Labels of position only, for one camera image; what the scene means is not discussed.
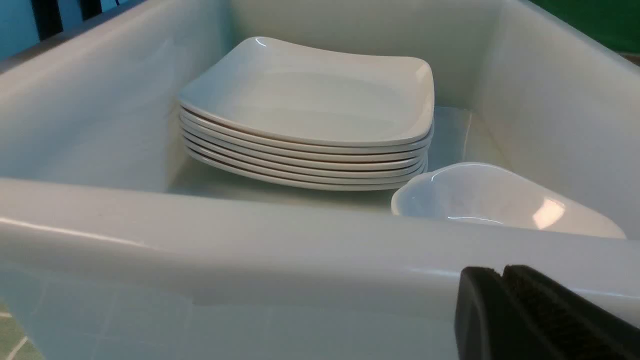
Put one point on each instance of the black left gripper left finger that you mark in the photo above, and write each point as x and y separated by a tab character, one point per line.
490	323

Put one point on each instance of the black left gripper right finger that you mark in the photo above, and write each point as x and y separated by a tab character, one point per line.
577	328

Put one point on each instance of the large white plastic tub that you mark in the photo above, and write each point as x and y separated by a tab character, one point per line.
116	245

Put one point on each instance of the top white square plate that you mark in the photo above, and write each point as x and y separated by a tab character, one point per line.
290	92

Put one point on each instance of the white plate stack lower plates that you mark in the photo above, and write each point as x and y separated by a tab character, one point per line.
238	153

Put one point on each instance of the green backdrop cloth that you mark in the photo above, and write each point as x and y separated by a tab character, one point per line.
612	23

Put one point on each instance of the white small dish stack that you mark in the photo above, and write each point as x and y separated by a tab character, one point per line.
483	193

